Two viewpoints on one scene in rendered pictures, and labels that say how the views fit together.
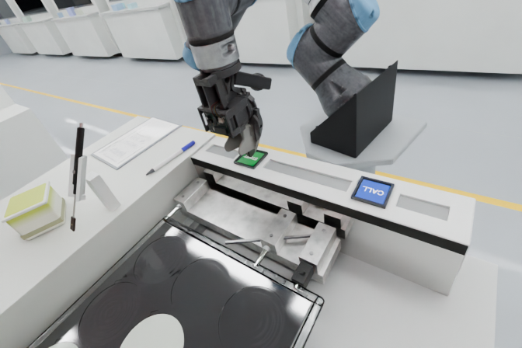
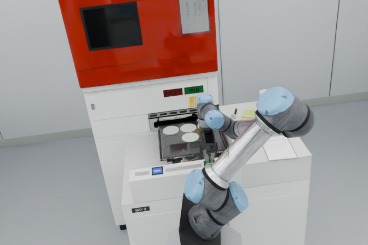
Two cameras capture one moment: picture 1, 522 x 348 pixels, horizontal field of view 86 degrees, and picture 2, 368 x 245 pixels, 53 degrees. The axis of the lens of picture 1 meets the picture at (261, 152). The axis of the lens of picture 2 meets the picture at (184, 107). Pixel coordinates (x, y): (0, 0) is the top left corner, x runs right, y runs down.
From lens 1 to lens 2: 1.97 m
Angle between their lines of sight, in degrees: 103
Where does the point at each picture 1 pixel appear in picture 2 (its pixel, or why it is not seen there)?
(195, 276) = (196, 147)
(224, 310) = (181, 147)
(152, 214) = not seen: hidden behind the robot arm
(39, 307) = not seen: hidden behind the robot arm
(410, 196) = (146, 174)
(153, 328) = (194, 138)
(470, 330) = (127, 187)
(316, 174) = (179, 170)
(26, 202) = (246, 112)
